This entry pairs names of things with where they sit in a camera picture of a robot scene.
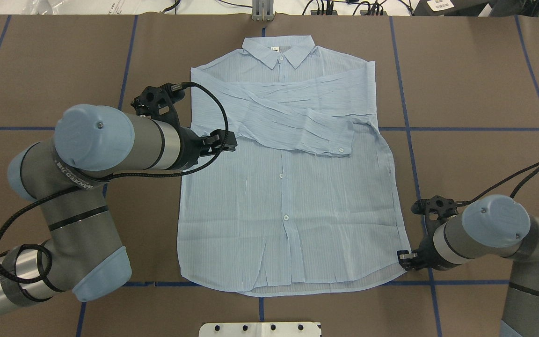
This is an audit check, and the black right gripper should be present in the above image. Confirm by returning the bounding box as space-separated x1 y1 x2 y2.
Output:
398 229 452 271

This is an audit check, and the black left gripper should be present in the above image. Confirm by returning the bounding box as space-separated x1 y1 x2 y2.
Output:
176 127 238 171

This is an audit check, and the light blue button shirt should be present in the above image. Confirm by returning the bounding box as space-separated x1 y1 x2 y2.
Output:
177 36 410 297

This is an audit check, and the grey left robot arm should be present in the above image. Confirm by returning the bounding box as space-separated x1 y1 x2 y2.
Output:
0 104 229 316

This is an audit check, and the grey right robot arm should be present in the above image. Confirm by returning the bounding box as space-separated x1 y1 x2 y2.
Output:
396 195 539 337

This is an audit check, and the grey aluminium frame post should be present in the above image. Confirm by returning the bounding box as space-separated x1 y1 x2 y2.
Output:
252 0 275 22

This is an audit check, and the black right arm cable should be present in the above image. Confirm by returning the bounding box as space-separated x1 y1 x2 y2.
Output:
457 152 539 206

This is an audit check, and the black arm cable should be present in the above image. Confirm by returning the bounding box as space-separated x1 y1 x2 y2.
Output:
0 82 230 285
457 152 539 206

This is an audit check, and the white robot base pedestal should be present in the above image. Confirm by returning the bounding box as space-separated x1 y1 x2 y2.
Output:
198 322 323 337

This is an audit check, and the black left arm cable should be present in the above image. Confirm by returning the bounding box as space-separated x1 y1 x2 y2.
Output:
0 82 230 285

